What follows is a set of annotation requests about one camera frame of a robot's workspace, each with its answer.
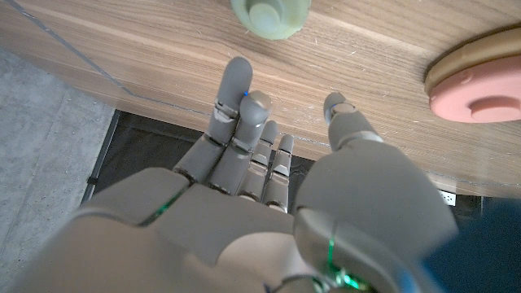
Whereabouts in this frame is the large orange hanoi disk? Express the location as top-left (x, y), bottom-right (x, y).
top-left (424, 26), bottom-right (521, 97)

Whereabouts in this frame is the coral red hanoi disk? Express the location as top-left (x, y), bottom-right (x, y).
top-left (429, 55), bottom-right (521, 124)

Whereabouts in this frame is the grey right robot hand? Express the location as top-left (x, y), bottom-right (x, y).
top-left (15, 55), bottom-right (460, 293)

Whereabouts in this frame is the blue right wrist connector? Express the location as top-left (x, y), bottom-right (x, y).
top-left (421, 199), bottom-right (521, 293)

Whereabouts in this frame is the black backdrop stand pole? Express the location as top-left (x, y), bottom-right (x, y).
top-left (80, 109), bottom-right (122, 204)

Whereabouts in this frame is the white power strip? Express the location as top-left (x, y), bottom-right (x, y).
top-left (437, 189), bottom-right (457, 207)

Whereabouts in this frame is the green hanoi disk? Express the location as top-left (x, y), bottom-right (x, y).
top-left (230, 0), bottom-right (313, 41)

